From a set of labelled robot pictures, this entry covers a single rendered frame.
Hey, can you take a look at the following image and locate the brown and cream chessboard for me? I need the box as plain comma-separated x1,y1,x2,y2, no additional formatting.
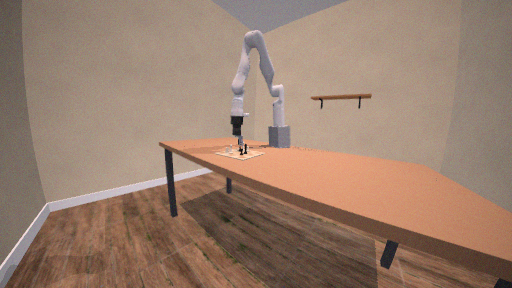
215,148,264,161

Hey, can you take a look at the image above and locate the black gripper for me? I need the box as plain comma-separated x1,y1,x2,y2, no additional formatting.
231,108,249,146

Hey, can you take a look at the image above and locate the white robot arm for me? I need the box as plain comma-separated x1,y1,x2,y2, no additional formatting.
231,30,285,127

